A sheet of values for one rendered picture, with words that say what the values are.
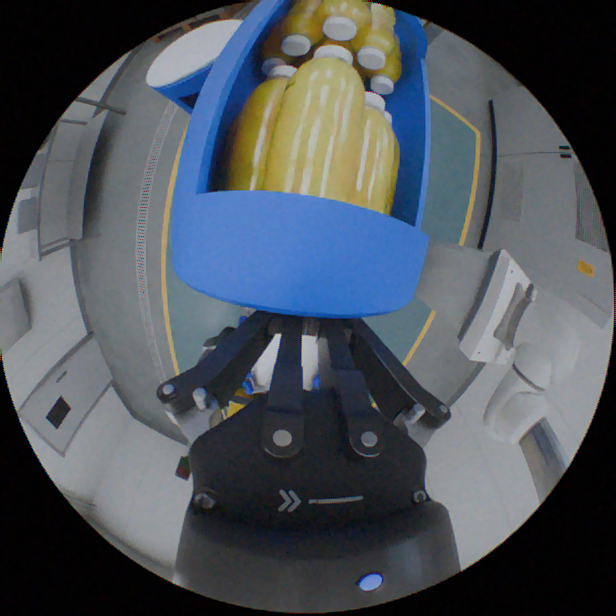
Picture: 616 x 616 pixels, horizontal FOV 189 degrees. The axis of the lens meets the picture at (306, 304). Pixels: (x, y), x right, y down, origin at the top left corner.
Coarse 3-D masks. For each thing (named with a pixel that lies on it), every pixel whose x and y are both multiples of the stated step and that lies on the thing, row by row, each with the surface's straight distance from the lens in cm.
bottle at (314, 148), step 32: (320, 64) 19; (288, 96) 18; (320, 96) 16; (352, 96) 17; (288, 128) 15; (320, 128) 14; (352, 128) 16; (288, 160) 13; (320, 160) 13; (352, 160) 15; (288, 192) 13; (320, 192) 13
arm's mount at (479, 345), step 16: (496, 272) 61; (512, 272) 62; (496, 288) 59; (512, 288) 64; (496, 304) 58; (480, 320) 60; (496, 320) 61; (480, 336) 59; (464, 352) 61; (480, 352) 62; (496, 352) 72
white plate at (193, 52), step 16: (192, 32) 76; (208, 32) 69; (224, 32) 64; (176, 48) 71; (192, 48) 64; (208, 48) 59; (160, 64) 69; (176, 64) 62; (192, 64) 56; (208, 64) 54; (160, 80) 60; (176, 80) 56
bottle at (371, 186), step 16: (368, 112) 23; (384, 112) 26; (368, 128) 21; (384, 128) 22; (368, 144) 20; (384, 144) 21; (368, 160) 20; (384, 160) 21; (368, 176) 19; (384, 176) 20; (352, 192) 18; (368, 192) 19; (384, 192) 20; (368, 208) 19; (384, 208) 20
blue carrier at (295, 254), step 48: (288, 0) 70; (240, 48) 19; (240, 96) 37; (384, 96) 44; (192, 144) 15; (192, 192) 13; (240, 192) 10; (192, 240) 12; (240, 240) 10; (288, 240) 9; (336, 240) 9; (384, 240) 11; (240, 288) 10; (288, 288) 9; (336, 288) 10; (384, 288) 12
